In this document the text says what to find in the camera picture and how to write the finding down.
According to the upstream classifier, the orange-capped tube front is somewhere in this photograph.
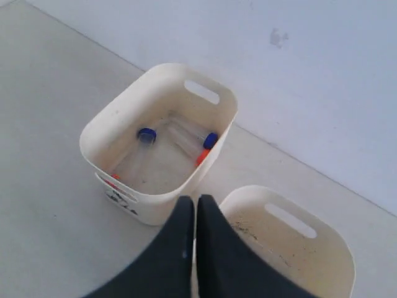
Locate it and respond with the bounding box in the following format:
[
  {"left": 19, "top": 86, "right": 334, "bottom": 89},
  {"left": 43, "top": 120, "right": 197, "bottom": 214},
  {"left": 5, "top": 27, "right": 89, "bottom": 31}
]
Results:
[{"left": 101, "top": 174, "right": 120, "bottom": 189}]

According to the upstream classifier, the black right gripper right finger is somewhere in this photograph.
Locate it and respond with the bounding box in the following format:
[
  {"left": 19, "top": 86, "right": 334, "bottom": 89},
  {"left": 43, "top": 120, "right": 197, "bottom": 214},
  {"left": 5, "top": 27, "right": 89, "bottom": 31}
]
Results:
[{"left": 196, "top": 194, "right": 314, "bottom": 297}]

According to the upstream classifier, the orange-capped tube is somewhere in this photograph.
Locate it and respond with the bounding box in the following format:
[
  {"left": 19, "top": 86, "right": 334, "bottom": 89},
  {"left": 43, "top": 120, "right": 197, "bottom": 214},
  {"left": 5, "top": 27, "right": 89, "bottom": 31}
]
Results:
[
  {"left": 101, "top": 174, "right": 120, "bottom": 189},
  {"left": 195, "top": 149, "right": 210, "bottom": 167}
]

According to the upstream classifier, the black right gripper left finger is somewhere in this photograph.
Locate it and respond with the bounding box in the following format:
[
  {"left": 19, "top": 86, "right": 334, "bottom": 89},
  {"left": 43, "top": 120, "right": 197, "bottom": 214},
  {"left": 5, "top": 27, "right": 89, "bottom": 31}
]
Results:
[{"left": 87, "top": 196, "right": 195, "bottom": 298}]

